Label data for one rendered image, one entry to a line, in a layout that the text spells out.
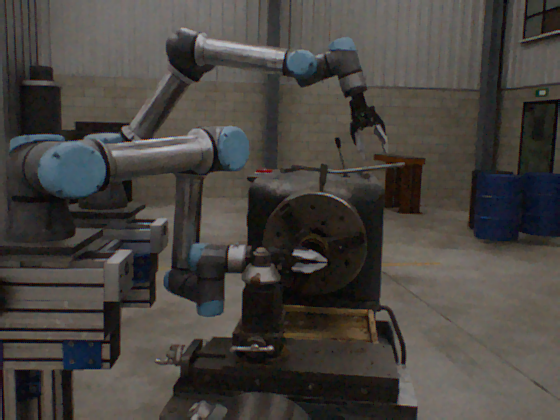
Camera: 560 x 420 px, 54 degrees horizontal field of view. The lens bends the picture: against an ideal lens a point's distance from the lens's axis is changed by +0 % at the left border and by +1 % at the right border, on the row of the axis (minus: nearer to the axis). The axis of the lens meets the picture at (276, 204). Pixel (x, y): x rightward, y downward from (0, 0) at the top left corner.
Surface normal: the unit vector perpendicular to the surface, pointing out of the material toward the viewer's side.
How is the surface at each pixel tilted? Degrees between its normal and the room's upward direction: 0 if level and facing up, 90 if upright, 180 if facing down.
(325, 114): 90
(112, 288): 90
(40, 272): 90
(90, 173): 91
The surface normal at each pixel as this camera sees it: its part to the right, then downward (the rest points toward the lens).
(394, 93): 0.16, 0.14
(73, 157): 0.61, 0.16
